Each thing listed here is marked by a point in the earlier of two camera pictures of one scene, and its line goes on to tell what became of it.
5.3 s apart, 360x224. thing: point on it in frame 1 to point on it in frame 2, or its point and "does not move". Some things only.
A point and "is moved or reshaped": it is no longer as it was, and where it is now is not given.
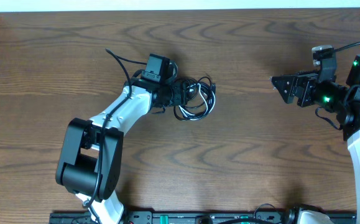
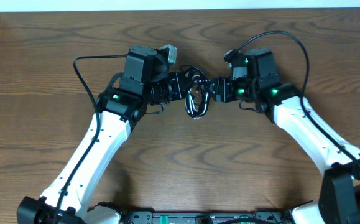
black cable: (201, 99) is moved or reshaped
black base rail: (191, 217) does not move
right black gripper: (306, 79) to (222, 86)
